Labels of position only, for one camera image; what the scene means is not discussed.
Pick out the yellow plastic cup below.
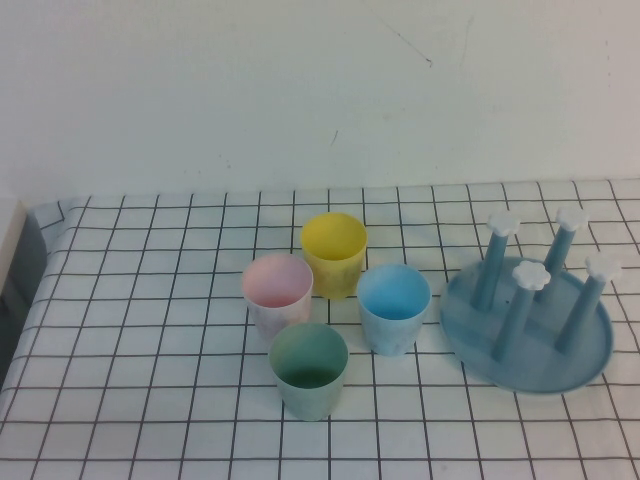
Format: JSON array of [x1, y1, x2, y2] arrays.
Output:
[[300, 212, 369, 300]]

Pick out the pink plastic cup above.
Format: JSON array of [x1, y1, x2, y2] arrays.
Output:
[[241, 253, 315, 344]]

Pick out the blue plastic cup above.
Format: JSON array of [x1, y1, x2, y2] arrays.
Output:
[[357, 264, 433, 357]]

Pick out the green plastic cup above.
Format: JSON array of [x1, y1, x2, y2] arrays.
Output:
[[268, 322, 350, 422]]

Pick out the blue cup stand white caps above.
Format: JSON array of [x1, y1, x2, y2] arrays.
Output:
[[438, 208, 624, 397]]

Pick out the white black checked tablecloth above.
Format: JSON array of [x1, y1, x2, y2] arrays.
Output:
[[0, 178, 640, 480]]

